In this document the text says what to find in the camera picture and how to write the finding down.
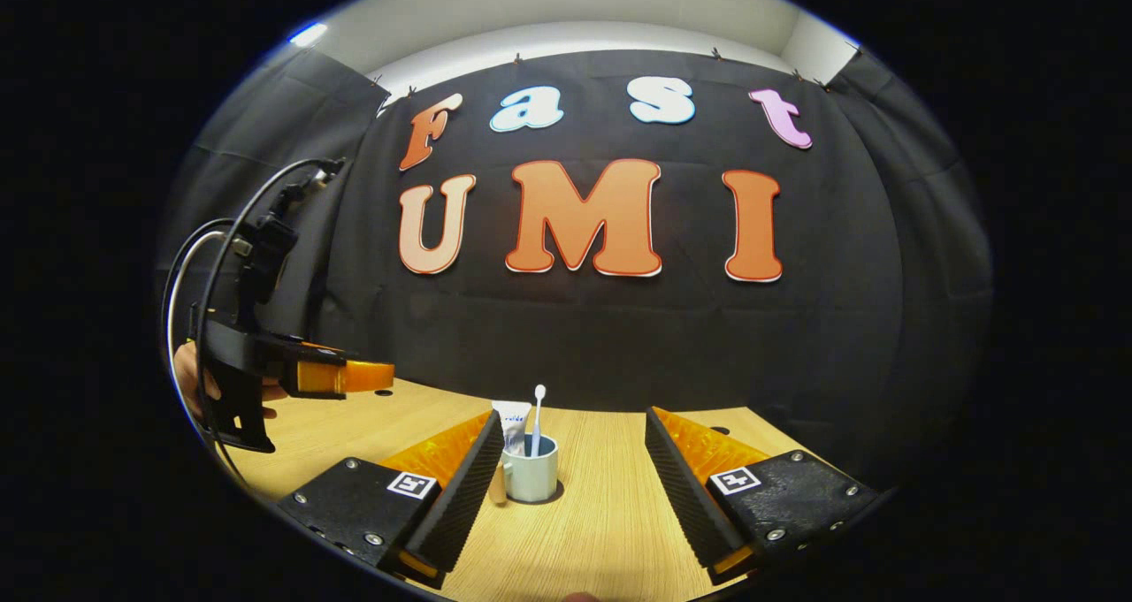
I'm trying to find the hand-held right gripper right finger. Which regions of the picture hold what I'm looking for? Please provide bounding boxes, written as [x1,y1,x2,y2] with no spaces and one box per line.
[644,406,881,585]

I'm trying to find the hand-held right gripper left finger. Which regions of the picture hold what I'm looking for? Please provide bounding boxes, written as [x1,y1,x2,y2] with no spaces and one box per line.
[277,409,505,588]

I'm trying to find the pale green cup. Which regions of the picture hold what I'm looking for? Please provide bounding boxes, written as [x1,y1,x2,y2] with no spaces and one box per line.
[489,433,561,506]

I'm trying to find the white toothpaste tube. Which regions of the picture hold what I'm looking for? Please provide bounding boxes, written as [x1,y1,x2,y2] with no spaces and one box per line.
[492,400,533,457]

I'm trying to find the round dark brown coaster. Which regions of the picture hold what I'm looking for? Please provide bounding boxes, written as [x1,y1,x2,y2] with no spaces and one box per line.
[495,485,567,507]

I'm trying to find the wooden desktop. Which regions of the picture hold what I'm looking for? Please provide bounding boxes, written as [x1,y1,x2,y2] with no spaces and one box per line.
[217,377,876,602]

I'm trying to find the grey cable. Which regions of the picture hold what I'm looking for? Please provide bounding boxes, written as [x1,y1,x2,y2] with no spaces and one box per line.
[162,220,253,435]

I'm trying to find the black cable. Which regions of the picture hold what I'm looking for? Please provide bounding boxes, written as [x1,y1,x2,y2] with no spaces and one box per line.
[193,158,346,488]

